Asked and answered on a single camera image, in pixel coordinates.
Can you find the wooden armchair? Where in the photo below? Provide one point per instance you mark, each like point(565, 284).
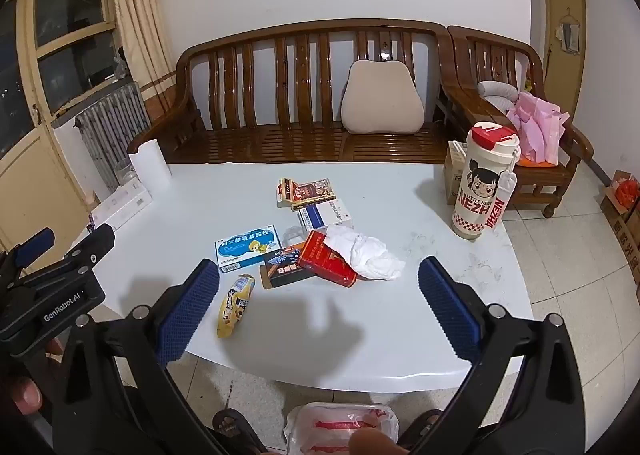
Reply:
point(470, 90)

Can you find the person's left hand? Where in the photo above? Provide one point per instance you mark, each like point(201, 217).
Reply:
point(22, 395)

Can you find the small white carton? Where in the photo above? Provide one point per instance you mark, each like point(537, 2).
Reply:
point(452, 175)

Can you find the yellow door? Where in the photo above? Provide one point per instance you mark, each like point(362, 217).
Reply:
point(552, 75)

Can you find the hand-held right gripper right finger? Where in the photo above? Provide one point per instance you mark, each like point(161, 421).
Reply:
point(447, 307)

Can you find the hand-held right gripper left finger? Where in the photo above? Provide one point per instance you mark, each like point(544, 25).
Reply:
point(190, 315)

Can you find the red cigarette box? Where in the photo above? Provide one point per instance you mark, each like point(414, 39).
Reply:
point(325, 262)

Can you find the person's right sandaled foot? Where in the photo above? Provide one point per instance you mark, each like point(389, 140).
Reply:
point(422, 427)

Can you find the person's left sandaled foot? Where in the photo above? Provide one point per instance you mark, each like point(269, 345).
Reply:
point(235, 430)

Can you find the grey white pillow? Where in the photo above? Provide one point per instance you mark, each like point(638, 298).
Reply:
point(492, 90)

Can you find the cream window door frame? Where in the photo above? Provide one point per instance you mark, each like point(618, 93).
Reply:
point(50, 175)

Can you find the blue medicine box cartoon print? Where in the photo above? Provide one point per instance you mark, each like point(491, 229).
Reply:
point(245, 245)

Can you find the pink plastic bag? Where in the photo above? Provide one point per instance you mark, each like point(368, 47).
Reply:
point(537, 130)

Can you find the white flat box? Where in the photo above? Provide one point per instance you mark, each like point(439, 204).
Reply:
point(122, 205)

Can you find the clear glass jar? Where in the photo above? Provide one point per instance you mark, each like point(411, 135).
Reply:
point(124, 172)

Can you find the person's right hand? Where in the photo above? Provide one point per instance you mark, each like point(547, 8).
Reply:
point(372, 442)

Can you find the crumpled white tissue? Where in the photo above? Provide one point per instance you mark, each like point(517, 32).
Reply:
point(370, 255)

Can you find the cream patterned curtain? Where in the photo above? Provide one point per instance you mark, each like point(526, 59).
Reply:
point(137, 10)

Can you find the clear plastic container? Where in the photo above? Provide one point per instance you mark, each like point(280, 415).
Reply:
point(294, 236)

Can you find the dark box with orange edge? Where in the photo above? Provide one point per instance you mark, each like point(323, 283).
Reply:
point(285, 271)

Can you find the cartoon print tumbler red lid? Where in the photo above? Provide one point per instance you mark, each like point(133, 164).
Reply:
point(480, 185)

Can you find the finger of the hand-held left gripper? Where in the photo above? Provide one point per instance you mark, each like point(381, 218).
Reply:
point(95, 245)
point(35, 245)

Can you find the yellow snack wrapper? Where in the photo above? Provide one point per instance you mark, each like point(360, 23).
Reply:
point(235, 305)

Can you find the yellow red open carton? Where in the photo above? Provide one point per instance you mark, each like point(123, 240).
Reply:
point(315, 192)

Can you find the hanger with grey cloth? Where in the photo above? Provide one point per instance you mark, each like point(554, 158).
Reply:
point(570, 37)

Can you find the grey radiator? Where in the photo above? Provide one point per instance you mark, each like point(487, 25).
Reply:
point(112, 120)

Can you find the cardboard box orange print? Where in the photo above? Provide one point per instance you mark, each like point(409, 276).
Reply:
point(622, 240)

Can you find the person's sandaled foot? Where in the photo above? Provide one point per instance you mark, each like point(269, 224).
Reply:
point(422, 427)
point(235, 430)

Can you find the white plastic bag red print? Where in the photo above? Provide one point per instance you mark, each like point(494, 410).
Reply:
point(325, 427)

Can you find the wooden slatted bench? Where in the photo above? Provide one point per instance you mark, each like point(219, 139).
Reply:
point(280, 140)

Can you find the white blue medicine box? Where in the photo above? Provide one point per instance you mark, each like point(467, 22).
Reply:
point(325, 215)

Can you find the open maroon yellow pack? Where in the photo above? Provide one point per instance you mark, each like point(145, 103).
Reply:
point(286, 192)

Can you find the white paper roll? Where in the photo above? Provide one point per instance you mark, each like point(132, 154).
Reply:
point(150, 165)

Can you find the beige back cushion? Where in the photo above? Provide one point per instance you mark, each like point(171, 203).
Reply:
point(382, 100)

